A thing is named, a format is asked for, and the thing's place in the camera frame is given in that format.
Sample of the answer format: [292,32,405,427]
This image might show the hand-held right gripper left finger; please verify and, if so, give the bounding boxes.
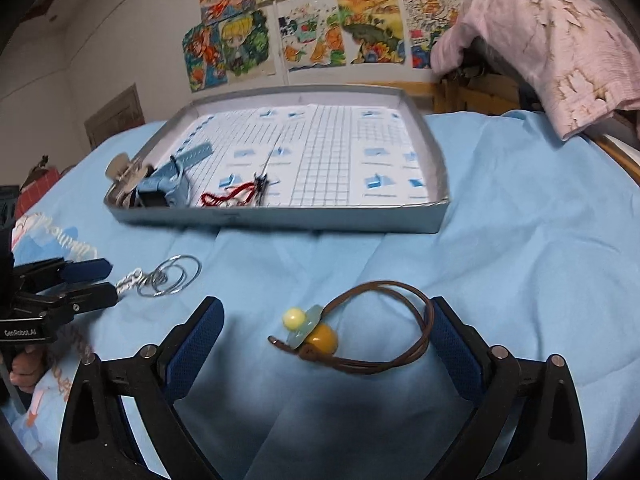
[57,296,225,480]

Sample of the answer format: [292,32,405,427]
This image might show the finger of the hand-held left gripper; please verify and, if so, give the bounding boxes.
[27,281,120,315]
[15,258,114,287]

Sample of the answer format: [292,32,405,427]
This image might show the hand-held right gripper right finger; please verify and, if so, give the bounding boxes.
[428,296,589,480]

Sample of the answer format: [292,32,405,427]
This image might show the silver key rings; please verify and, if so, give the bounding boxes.
[115,254,202,298]

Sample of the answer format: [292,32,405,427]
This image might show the light blue wristwatch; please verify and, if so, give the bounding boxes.
[137,142,214,209]

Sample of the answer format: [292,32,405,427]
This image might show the brown cord bead necklace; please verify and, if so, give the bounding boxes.
[267,280,432,375]

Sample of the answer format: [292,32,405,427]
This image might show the red string bracelet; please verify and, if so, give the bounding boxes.
[200,182,257,209]

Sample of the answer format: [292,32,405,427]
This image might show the grey cardboard tray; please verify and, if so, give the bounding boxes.
[104,84,451,235]

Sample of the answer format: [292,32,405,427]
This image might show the person's left hand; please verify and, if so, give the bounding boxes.
[10,343,52,394]

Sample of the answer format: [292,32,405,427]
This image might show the light blue printed bed sheet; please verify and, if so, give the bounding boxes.
[0,107,640,480]

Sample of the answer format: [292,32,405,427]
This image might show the red plaid cloth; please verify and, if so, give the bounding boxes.
[15,167,62,222]

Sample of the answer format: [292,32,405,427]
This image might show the small wooden door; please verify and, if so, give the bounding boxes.
[83,84,146,150]

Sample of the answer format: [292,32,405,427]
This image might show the white mattress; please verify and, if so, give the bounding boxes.
[601,131,640,172]

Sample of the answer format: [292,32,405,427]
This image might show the pink floral blanket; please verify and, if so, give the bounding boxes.
[430,0,640,142]

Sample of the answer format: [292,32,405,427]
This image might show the wooden bed frame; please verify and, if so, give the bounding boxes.
[344,79,640,184]

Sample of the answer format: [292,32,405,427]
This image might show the group of wall drawings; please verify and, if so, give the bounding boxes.
[182,0,477,94]

